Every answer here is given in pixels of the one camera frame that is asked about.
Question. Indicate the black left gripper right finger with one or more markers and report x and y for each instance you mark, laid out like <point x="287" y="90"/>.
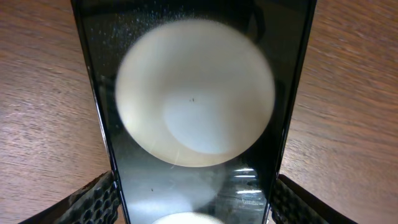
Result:
<point x="291" y="203"/>

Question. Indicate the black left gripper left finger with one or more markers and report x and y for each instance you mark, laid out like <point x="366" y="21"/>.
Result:
<point x="95" y="203"/>

